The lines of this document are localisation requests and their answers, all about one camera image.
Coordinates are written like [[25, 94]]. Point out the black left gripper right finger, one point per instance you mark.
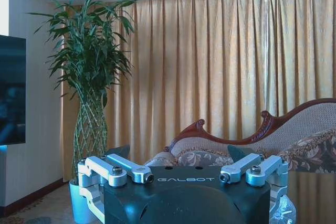
[[252, 167]]

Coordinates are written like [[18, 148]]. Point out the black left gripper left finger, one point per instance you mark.
[[115, 167]]

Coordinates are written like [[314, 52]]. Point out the floral patterned cushion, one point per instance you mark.
[[202, 157]]

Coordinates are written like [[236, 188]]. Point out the white plant pot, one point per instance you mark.
[[78, 203]]

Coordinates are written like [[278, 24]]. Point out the clear crumpled plastic bag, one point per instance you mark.
[[284, 211]]

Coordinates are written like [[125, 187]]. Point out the carved wooden fabric sofa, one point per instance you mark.
[[288, 127]]

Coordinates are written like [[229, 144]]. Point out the large floral fringed cushion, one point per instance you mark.
[[312, 150]]

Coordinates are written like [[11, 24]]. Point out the tall green bamboo plant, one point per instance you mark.
[[88, 77]]

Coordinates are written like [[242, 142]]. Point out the golden pleated curtain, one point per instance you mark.
[[210, 72]]

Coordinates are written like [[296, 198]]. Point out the black flat television screen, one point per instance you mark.
[[12, 90]]

